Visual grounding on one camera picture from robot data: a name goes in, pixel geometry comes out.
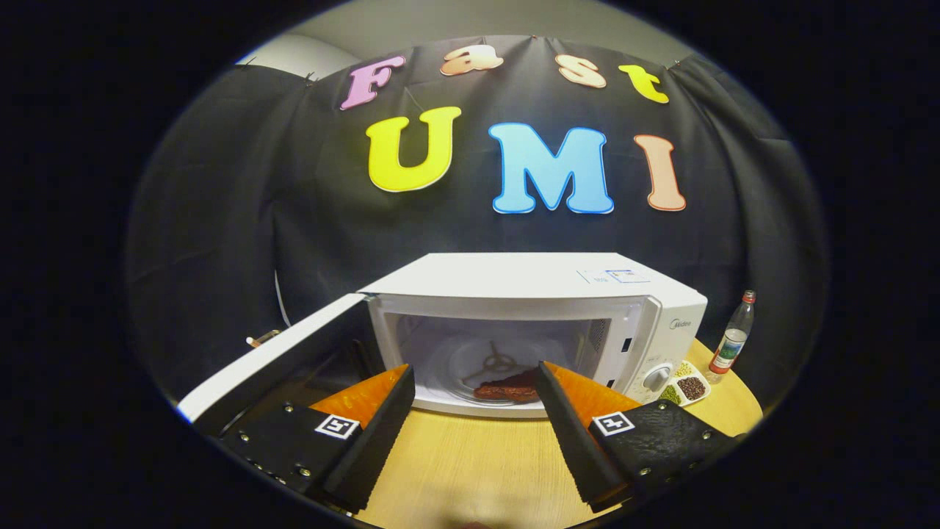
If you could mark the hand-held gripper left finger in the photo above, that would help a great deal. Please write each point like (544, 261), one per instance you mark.
(374, 433)

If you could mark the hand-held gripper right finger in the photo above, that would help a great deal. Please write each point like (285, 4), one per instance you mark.
(569, 433)

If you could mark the brown sausage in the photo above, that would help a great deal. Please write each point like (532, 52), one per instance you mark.
(507, 389)

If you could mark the white toaster oven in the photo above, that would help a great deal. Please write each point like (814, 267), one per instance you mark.
(514, 283)

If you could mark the glass turntable plate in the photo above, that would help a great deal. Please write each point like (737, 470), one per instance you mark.
(455, 367)

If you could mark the divided dish of beans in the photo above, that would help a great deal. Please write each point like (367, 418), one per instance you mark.
(689, 386)

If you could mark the clear bottle with red cap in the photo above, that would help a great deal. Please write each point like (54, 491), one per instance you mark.
(731, 342)

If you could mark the black backdrop cloth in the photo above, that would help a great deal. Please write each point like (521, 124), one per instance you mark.
(220, 235)

